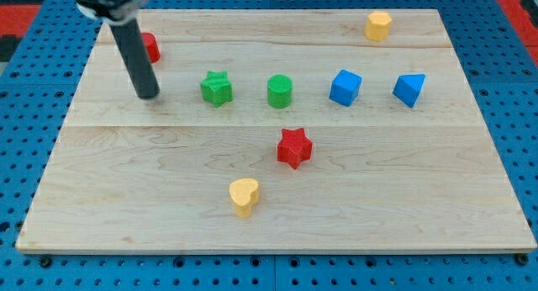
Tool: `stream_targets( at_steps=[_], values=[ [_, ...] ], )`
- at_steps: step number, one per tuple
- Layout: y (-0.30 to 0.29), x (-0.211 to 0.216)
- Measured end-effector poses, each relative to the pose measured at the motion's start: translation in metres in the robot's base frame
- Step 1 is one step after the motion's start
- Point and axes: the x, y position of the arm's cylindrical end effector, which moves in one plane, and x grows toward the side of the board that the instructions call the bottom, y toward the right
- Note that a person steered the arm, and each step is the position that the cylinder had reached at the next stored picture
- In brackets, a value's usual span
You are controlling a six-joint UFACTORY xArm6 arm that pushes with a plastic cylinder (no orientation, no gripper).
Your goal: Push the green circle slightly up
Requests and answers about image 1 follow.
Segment blue triangular prism block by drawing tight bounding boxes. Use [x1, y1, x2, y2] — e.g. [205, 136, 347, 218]
[393, 74, 425, 108]

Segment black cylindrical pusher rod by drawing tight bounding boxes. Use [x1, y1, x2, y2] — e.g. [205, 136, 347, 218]
[110, 19, 160, 99]

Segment red star block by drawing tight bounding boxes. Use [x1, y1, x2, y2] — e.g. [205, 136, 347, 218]
[277, 128, 314, 170]

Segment yellow hexagon block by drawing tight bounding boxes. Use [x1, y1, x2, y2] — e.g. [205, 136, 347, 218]
[364, 11, 392, 41]

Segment red cylinder block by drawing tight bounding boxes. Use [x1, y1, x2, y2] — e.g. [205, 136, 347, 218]
[141, 32, 161, 63]

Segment green cylinder block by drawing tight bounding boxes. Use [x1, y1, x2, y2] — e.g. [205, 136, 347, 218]
[267, 74, 293, 108]

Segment wooden board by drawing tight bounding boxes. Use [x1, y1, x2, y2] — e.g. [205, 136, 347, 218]
[16, 9, 536, 255]

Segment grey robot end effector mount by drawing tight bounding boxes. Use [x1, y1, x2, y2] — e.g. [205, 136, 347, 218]
[75, 0, 150, 25]

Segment blue cube block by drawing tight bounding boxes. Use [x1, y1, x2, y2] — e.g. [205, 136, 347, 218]
[329, 70, 362, 107]

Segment yellow heart block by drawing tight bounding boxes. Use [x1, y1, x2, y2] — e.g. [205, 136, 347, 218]
[229, 177, 260, 219]

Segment green star block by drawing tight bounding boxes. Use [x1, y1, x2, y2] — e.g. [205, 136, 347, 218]
[200, 71, 233, 108]

